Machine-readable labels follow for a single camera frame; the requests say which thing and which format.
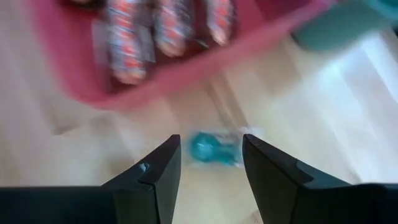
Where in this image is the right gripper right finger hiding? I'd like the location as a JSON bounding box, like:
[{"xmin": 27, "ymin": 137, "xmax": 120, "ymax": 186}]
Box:
[{"xmin": 242, "ymin": 133, "xmax": 398, "ymax": 224}]

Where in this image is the blue ring pop candy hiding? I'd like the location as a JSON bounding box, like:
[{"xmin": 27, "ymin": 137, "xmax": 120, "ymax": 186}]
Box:
[{"xmin": 185, "ymin": 126, "xmax": 265, "ymax": 169}]

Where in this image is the brown Snickers candy bar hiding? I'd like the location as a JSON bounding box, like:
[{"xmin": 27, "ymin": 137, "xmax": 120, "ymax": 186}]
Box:
[
  {"xmin": 154, "ymin": 0, "xmax": 194, "ymax": 58},
  {"xmin": 105, "ymin": 0, "xmax": 147, "ymax": 85},
  {"xmin": 206, "ymin": 0, "xmax": 234, "ymax": 47}
]

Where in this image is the teal plastic bin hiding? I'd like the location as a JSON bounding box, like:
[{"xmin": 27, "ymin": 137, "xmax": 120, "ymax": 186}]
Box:
[{"xmin": 292, "ymin": 0, "xmax": 398, "ymax": 52}]

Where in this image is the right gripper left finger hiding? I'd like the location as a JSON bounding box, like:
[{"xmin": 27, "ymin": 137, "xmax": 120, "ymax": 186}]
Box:
[{"xmin": 0, "ymin": 134, "xmax": 182, "ymax": 224}]

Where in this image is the pink plastic bin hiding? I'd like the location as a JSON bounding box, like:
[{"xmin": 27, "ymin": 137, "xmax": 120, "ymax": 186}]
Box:
[{"xmin": 27, "ymin": 0, "xmax": 336, "ymax": 110}]

